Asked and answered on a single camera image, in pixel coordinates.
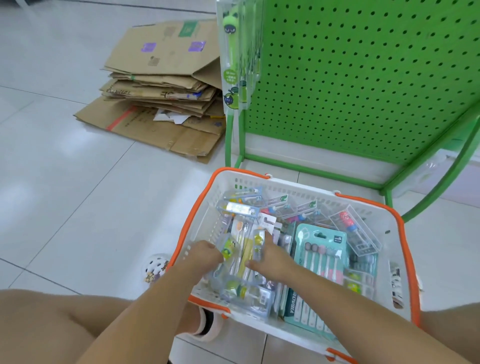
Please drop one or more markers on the person's leg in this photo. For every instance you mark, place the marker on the person's leg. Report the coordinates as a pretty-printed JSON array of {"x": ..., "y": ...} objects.
[
  {"x": 45, "y": 326},
  {"x": 454, "y": 330}
]

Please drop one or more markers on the white orange shopping basket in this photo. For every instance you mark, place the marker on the white orange shopping basket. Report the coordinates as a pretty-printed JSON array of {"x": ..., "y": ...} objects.
[{"x": 375, "y": 225}]

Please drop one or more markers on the bundle of cartoon toothbrush boxes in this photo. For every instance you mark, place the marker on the bundle of cartoon toothbrush boxes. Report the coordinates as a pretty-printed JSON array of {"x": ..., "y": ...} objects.
[{"x": 244, "y": 225}]

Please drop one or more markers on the person's left hand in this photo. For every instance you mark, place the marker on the person's left hand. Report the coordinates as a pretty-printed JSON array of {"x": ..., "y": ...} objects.
[{"x": 204, "y": 257}]

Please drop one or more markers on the clear pink toothbrush pack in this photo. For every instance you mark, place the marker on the clear pink toothbrush pack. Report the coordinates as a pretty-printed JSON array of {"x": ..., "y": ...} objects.
[{"x": 354, "y": 229}]

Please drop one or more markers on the person's left leg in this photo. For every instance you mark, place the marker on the person's left leg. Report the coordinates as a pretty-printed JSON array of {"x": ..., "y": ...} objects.
[{"x": 45, "y": 326}]

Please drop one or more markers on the pile of flattened cardboard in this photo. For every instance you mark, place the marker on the pile of flattened cardboard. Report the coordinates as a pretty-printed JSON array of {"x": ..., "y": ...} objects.
[{"x": 150, "y": 75}]

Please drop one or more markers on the teal multi toothbrush pack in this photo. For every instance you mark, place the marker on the teal multi toothbrush pack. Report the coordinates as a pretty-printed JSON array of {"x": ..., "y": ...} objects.
[{"x": 319, "y": 259}]

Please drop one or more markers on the person's right forearm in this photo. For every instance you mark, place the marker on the person's right forearm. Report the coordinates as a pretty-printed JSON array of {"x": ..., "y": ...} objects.
[{"x": 360, "y": 322}]

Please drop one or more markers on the bundle of clear kids toothbrushes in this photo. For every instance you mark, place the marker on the bundle of clear kids toothbrushes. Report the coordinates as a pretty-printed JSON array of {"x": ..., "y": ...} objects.
[{"x": 232, "y": 52}]

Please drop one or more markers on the person's left forearm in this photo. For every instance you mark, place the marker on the person's left forearm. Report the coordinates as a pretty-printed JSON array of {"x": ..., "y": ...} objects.
[{"x": 150, "y": 315}]

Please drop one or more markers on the person's right hand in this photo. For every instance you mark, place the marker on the person's right hand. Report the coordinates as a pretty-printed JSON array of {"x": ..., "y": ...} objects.
[{"x": 274, "y": 262}]

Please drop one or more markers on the white clog shoe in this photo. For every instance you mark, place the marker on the white clog shoe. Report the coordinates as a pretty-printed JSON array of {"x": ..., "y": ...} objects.
[{"x": 156, "y": 268}]

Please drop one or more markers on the person's right leg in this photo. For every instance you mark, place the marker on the person's right leg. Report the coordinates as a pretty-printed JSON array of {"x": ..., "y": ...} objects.
[{"x": 454, "y": 330}]

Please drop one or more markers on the green pegboard display rack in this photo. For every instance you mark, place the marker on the green pegboard display rack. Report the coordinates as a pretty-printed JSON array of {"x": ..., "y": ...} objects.
[{"x": 352, "y": 67}]

